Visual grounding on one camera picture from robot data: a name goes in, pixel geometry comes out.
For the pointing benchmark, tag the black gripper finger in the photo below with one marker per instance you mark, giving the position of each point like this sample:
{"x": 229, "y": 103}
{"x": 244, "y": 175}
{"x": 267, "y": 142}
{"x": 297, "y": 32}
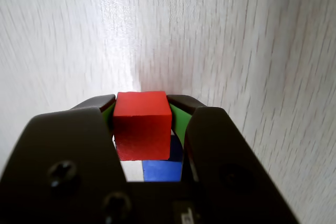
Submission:
{"x": 65, "y": 150}
{"x": 223, "y": 155}

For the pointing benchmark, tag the blue wooden cube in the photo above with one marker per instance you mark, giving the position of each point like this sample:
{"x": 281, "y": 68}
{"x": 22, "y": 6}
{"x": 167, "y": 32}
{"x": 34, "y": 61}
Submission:
{"x": 162, "y": 171}

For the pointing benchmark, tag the red wooden cube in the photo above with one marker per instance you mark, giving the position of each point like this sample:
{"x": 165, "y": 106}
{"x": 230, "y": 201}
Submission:
{"x": 141, "y": 129}

